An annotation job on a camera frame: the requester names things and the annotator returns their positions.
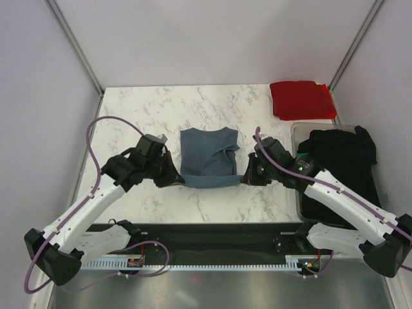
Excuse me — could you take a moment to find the white slotted cable duct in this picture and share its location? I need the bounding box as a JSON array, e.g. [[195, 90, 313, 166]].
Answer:
[[80, 256, 302, 272]]

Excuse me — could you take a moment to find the folded red t shirt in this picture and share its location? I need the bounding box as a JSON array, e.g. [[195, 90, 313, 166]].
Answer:
[[269, 80, 337, 121]]

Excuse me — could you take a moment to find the clear plastic bin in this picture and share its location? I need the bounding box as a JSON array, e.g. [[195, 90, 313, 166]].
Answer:
[[289, 121, 391, 226]]

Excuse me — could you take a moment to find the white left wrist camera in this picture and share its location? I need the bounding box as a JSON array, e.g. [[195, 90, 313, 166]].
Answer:
[[158, 134, 168, 143]]

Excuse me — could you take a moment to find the aluminium frame post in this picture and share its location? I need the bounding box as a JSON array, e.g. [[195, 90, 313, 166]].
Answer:
[[44, 0, 105, 98], [328, 0, 387, 93]]

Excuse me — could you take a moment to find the right aluminium frame post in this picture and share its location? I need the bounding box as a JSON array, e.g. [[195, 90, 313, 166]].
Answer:
[[328, 0, 387, 93]]

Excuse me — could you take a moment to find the blue grey t shirt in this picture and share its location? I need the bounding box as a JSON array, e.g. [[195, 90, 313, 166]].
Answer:
[[180, 127, 242, 189]]

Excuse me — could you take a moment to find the black mounting base rail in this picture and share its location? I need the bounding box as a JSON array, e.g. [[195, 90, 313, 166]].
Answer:
[[86, 221, 335, 267]]

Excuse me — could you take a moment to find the black t shirt pile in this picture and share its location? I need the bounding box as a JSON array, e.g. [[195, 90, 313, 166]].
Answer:
[[296, 125, 387, 226]]

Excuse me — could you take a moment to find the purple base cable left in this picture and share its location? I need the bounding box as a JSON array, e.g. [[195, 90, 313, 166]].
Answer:
[[117, 241, 171, 279]]

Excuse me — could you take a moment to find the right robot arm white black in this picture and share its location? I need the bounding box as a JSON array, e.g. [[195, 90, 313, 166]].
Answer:
[[242, 133, 411, 278]]

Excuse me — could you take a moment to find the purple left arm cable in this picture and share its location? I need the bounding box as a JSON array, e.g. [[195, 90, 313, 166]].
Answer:
[[24, 116, 147, 294]]

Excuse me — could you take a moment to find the left aluminium frame post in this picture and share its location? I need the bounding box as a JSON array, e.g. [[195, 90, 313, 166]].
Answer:
[[44, 0, 105, 98]]

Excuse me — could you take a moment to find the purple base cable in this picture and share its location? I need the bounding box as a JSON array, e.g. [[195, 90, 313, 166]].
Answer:
[[117, 241, 171, 279], [297, 249, 334, 280]]

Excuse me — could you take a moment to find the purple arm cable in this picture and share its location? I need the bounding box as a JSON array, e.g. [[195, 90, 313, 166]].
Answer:
[[254, 127, 412, 271], [24, 116, 147, 294]]

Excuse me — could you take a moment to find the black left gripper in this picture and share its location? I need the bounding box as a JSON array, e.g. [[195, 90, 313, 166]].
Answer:
[[144, 151, 184, 188]]

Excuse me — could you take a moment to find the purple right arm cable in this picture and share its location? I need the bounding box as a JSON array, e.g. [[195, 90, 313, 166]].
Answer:
[[254, 127, 412, 271]]

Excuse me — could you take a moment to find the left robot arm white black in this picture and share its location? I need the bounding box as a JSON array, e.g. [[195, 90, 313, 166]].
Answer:
[[24, 135, 184, 286]]

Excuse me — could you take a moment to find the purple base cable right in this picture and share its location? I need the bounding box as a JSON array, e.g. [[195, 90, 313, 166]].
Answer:
[[297, 249, 334, 280]]

